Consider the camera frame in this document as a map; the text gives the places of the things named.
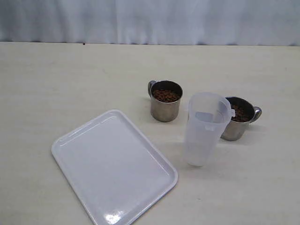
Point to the white plastic tray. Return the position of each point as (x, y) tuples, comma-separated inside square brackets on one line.
[(113, 168)]

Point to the clear plastic container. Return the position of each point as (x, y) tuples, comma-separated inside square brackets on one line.
[(208, 116)]

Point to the steel cup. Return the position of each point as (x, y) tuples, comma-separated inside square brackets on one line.
[(165, 97), (245, 113)]

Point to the white curtain backdrop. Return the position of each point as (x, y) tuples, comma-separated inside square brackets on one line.
[(153, 22)]

